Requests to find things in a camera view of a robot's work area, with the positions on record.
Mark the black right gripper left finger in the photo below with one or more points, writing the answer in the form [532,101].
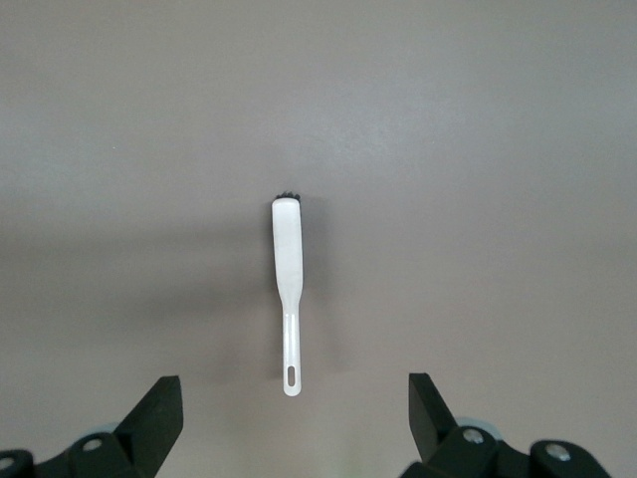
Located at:
[144,433]

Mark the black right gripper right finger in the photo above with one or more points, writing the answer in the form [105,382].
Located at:
[443,448]

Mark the beige brush with black bristles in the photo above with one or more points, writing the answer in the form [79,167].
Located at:
[288,249]

